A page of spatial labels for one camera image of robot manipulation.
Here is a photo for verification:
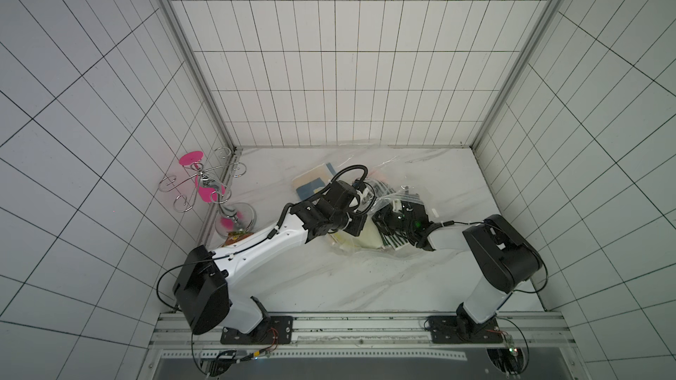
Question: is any clear plastic vacuum bag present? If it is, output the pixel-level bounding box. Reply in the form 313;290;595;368
267;146;457;252

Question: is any blue and beige towel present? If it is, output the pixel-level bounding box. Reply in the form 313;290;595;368
292;163;336;201

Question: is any pale yellow towel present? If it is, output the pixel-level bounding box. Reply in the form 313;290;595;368
331;217;383;253

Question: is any green white striped towel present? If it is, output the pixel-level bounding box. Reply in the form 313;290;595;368
366;179;423;218

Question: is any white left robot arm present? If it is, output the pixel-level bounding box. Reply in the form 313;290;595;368
173;179;375;335

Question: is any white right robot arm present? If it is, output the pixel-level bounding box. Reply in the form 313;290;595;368
371;200;547;335

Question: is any colourful snack packet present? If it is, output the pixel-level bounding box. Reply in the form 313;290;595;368
223;232;253;247

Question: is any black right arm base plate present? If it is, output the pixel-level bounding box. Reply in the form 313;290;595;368
424;315;503;345

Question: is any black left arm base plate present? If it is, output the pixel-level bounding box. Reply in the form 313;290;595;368
220;297;294;346

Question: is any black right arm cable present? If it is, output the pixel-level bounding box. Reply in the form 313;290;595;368
514;252;549;295

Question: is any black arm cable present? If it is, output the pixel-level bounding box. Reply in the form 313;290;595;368
155;260;212;311
514;252;549;295

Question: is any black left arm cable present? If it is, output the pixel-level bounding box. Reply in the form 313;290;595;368
155;260;212;311

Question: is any aluminium mounting rail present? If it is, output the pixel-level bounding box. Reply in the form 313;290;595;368
139;311;590;379

